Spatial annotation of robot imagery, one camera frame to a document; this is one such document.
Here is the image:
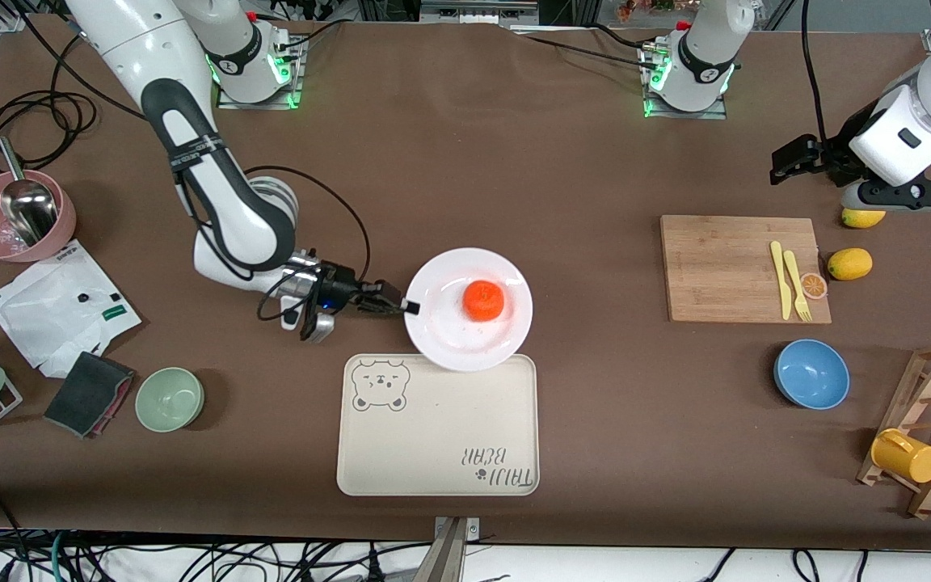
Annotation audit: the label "white round plate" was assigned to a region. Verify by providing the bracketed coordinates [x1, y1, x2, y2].
[404, 247, 534, 373]

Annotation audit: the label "orange fruit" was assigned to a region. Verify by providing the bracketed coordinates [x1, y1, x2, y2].
[462, 280, 506, 323]

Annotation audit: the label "yellow plastic fork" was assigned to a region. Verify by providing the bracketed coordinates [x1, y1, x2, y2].
[782, 250, 813, 323]

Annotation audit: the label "yellow plastic knife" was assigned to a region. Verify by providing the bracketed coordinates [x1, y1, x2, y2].
[770, 240, 793, 321]

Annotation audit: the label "wooden cutting board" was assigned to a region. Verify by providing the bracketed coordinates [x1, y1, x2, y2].
[660, 215, 832, 324]

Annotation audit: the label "cream bear print tray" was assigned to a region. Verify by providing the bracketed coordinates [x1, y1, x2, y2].
[337, 354, 540, 496]

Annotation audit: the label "pale green bowl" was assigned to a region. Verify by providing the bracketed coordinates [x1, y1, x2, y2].
[135, 367, 205, 433]

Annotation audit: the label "blue bowl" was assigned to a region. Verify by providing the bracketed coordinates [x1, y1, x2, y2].
[773, 339, 851, 411]

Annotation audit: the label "wooden mug rack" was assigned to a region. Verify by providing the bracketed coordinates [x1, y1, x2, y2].
[857, 342, 931, 520]

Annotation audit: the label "dark grey folded cloth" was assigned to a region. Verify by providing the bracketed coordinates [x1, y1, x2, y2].
[44, 351, 132, 437]

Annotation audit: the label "white plastic bag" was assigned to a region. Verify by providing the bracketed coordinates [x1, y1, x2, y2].
[0, 240, 143, 379]

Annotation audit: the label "yellow mug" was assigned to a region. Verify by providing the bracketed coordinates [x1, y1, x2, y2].
[870, 428, 931, 484]

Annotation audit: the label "metal scoop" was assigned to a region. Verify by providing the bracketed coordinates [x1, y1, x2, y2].
[0, 136, 60, 247]

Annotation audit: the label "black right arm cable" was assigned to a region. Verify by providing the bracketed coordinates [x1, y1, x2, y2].
[243, 166, 373, 320]

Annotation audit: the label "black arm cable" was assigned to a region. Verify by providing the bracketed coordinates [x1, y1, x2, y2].
[243, 166, 373, 320]
[798, 0, 830, 142]

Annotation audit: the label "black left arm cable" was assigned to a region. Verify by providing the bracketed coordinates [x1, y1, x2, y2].
[798, 0, 830, 142]

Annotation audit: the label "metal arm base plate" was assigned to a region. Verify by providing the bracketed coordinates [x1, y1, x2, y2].
[639, 44, 729, 120]
[217, 36, 305, 110]

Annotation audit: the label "metal table edge bracket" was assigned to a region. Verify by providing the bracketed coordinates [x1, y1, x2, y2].
[433, 516, 481, 582]

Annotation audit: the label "aluminium frame structure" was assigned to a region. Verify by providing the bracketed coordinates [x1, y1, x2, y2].
[419, 0, 539, 25]

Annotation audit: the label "coiled black cable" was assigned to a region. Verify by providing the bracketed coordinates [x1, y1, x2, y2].
[0, 16, 147, 188]

